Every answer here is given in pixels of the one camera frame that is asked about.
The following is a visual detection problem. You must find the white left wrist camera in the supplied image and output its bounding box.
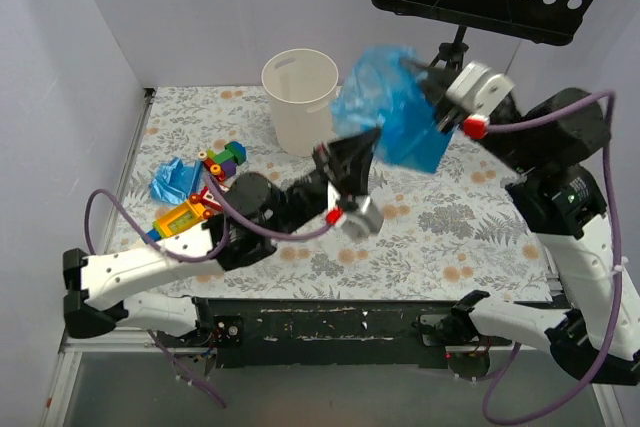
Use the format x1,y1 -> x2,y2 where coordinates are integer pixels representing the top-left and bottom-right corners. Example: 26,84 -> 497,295
325,196 -> 384,243

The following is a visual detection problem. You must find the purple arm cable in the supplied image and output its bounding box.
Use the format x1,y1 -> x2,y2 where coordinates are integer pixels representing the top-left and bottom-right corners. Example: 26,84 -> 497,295
482,89 -> 626,426
83,181 -> 334,411

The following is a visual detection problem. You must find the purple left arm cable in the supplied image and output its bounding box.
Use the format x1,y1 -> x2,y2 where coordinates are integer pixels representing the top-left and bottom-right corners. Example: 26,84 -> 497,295
83,181 -> 334,411

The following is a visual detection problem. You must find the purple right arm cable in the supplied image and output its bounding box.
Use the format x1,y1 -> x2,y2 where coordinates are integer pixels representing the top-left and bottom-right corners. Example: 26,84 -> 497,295
482,89 -> 626,426

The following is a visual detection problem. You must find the colourful toy block pile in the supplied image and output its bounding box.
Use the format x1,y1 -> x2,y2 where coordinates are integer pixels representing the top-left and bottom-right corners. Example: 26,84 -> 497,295
146,141 -> 247,242

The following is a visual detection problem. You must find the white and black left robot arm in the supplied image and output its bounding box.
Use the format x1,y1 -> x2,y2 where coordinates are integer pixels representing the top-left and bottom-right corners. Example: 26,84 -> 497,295
62,127 -> 384,347

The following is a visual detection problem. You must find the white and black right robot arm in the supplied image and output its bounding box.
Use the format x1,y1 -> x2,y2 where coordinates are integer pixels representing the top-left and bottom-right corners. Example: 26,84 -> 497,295
409,61 -> 639,386

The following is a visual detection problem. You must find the aluminium rail frame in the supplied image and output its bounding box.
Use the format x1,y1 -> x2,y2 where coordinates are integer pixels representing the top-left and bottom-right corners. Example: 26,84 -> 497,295
39,86 -> 626,427

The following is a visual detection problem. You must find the blue bag piece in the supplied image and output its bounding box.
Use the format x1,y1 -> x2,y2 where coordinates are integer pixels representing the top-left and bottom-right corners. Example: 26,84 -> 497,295
150,157 -> 202,205

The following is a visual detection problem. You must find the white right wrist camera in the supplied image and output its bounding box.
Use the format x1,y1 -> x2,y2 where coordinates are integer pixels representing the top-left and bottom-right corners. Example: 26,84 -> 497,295
445,61 -> 514,140

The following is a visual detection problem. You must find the white cylindrical trash bin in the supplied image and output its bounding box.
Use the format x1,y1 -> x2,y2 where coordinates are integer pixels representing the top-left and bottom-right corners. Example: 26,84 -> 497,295
261,48 -> 339,157

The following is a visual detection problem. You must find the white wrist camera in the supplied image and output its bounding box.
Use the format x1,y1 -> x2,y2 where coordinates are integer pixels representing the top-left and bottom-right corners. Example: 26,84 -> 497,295
325,196 -> 384,243
445,61 -> 514,140

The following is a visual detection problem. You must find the blue plastic trash bag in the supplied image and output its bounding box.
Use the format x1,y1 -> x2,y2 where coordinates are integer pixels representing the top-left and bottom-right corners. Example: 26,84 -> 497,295
331,45 -> 452,174

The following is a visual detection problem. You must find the black scratched base plate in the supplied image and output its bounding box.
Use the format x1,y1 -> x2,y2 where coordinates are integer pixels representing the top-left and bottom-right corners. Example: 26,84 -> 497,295
154,296 -> 514,368

